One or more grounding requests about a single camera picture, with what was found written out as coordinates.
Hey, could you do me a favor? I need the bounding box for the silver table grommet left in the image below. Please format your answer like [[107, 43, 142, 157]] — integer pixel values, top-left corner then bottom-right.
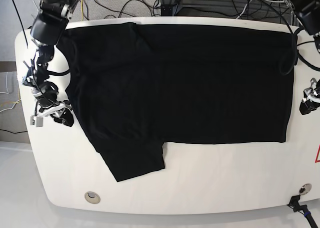
[[84, 191, 101, 204]]

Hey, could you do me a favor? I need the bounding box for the aluminium frame post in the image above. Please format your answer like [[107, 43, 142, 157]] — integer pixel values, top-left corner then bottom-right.
[[159, 0, 183, 17]]

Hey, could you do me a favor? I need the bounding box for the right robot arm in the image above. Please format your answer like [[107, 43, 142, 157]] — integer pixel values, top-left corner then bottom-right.
[[22, 0, 79, 127]]

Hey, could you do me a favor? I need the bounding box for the red warning triangle sticker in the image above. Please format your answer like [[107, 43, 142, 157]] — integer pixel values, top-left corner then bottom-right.
[[315, 146, 320, 163]]

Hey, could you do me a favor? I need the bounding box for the silver table grommet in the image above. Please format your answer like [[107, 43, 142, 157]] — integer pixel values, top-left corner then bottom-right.
[[84, 191, 101, 204], [299, 183, 312, 195]]

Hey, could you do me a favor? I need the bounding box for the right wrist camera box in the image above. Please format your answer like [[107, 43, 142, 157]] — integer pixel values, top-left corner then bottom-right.
[[30, 115, 44, 127]]

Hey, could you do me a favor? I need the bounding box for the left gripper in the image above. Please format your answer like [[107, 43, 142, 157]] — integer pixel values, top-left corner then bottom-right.
[[299, 78, 320, 115]]

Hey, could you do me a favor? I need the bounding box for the silver table grommet right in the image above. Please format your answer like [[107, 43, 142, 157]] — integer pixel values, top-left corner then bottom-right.
[[299, 183, 312, 195]]

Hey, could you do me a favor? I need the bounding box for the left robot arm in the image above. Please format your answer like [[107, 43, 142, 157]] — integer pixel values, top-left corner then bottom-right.
[[283, 0, 320, 115]]

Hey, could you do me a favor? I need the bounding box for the black T-shirt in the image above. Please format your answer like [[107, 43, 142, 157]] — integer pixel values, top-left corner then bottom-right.
[[57, 23, 297, 182]]

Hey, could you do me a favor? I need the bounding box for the black clamp with cable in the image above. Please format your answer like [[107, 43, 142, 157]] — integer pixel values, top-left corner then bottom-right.
[[287, 195, 318, 228]]

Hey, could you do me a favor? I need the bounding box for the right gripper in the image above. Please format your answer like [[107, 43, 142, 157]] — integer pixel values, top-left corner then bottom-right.
[[32, 81, 74, 127]]

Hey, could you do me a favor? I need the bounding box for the yellow cable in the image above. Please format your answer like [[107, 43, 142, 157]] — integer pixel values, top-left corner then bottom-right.
[[80, 0, 94, 22]]

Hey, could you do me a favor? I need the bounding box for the white cable on floor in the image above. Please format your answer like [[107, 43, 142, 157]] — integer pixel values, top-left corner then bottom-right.
[[0, 72, 13, 95]]

